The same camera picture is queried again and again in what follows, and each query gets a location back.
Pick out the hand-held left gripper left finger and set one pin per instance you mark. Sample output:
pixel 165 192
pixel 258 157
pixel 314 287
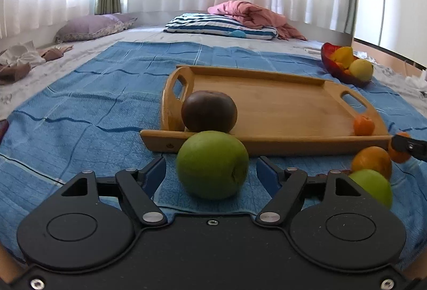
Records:
pixel 155 174

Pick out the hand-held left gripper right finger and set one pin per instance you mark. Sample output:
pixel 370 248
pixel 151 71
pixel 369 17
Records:
pixel 267 174

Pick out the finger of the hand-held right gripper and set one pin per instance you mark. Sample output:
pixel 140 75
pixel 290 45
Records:
pixel 413 145

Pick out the mandarin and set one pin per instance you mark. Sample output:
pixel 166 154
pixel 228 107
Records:
pixel 398 157
pixel 363 125

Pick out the orange-brown pear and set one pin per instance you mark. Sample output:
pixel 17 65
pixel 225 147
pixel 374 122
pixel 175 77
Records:
pixel 372 159

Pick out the green apple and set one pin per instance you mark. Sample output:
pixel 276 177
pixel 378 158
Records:
pixel 210 165
pixel 375 190

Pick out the white garment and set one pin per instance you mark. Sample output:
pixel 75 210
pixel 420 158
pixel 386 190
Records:
pixel 417 81

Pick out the dark purple apple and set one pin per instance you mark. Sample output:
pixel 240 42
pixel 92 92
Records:
pixel 208 111

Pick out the blue checked blanket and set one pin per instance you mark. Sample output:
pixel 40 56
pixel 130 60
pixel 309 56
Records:
pixel 100 103

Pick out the yellow pear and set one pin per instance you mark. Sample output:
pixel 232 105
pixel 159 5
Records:
pixel 361 69

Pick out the small orange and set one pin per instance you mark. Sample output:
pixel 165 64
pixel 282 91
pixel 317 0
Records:
pixel 338 65
pixel 347 72

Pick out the yellow star fruit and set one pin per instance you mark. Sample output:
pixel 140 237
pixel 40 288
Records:
pixel 343 55

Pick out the red glass bowl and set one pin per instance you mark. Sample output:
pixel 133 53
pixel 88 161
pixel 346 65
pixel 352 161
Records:
pixel 328 51

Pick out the blue white striped pillow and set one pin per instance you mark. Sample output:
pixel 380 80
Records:
pixel 213 26

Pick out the purple pillow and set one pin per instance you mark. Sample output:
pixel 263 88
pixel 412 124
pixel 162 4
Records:
pixel 90 26

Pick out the pink quilt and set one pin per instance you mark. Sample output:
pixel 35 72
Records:
pixel 253 13

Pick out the white crumpled cloth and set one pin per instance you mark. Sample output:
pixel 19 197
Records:
pixel 20 54

